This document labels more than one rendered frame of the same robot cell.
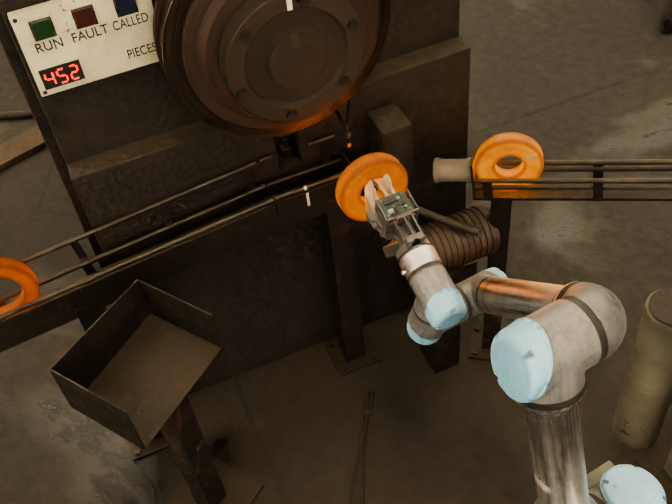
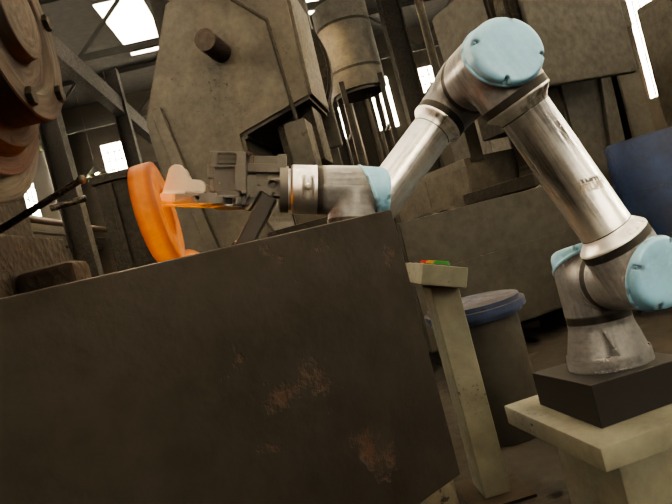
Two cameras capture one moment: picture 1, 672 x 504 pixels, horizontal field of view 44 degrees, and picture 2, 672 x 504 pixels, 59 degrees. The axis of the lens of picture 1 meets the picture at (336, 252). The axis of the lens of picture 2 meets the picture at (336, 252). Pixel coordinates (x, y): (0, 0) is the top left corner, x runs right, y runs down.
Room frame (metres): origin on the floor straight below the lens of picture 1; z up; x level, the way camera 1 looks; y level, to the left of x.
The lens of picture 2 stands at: (0.84, 0.72, 0.71)
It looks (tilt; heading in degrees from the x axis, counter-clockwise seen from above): 1 degrees down; 283
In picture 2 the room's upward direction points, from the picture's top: 15 degrees counter-clockwise
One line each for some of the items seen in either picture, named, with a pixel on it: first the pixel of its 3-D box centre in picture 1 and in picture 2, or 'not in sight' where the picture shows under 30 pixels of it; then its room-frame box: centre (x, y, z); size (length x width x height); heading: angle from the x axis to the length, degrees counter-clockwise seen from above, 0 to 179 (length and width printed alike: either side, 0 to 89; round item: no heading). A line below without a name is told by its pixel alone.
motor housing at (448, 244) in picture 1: (452, 292); not in sight; (1.43, -0.30, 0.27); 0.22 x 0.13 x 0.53; 107
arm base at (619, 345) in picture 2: not in sight; (603, 337); (0.66, -0.46, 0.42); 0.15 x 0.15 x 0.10
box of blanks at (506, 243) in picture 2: not in sight; (462, 272); (0.96, -2.66, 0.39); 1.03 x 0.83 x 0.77; 32
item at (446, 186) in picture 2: not in sight; (463, 232); (0.93, -4.40, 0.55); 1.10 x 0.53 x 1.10; 127
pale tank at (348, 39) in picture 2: not in sight; (372, 139); (2.05, -8.98, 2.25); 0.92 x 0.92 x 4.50
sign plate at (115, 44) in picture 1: (91, 37); not in sight; (1.46, 0.42, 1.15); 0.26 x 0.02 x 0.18; 107
